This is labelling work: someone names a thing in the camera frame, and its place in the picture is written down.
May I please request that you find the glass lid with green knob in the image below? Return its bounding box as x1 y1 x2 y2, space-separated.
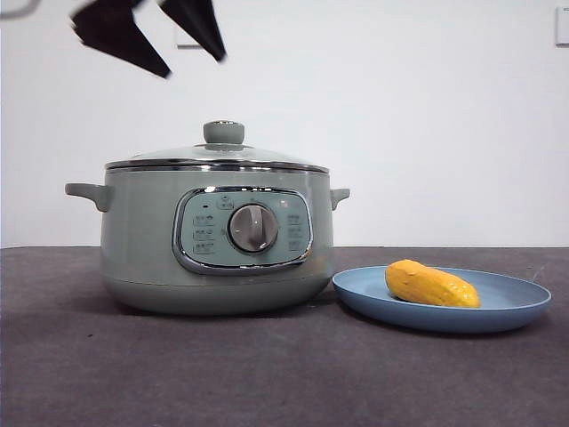
105 119 331 173

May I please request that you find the yellow corn cob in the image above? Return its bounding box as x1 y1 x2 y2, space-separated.
384 260 482 310

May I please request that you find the pale green electric steamer pot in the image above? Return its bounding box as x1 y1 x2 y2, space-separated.
64 166 351 317

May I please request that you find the blue round plate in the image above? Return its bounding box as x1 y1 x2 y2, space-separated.
332 265 552 334

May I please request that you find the white wall power socket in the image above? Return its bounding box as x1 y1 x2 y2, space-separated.
176 21 211 49

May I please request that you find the white wall plate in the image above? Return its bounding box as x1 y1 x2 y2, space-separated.
554 7 569 47

